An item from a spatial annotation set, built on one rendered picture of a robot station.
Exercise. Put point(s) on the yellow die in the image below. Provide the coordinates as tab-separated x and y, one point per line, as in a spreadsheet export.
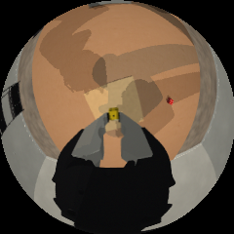
113	113

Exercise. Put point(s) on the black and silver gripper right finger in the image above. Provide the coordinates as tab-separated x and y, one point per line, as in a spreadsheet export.
144	148

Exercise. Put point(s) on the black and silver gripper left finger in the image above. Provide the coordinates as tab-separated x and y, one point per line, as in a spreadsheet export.
87	144

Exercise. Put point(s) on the tan square mat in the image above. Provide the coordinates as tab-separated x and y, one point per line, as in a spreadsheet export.
122	94

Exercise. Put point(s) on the red die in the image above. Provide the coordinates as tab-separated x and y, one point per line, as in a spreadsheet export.
170	101

